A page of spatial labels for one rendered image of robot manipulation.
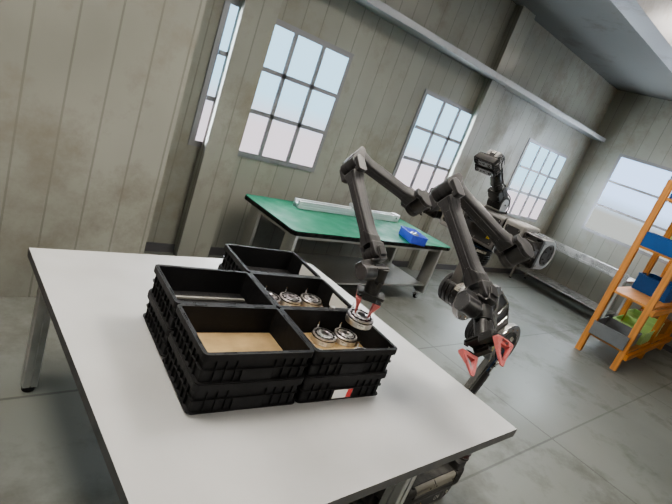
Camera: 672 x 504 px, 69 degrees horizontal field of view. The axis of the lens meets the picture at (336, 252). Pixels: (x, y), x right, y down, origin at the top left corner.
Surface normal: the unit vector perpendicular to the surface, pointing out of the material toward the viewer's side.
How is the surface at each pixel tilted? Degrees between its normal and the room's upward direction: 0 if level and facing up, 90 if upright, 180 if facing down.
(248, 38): 90
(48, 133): 90
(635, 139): 90
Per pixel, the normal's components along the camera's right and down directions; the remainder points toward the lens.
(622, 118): -0.73, -0.06
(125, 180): 0.59, 0.44
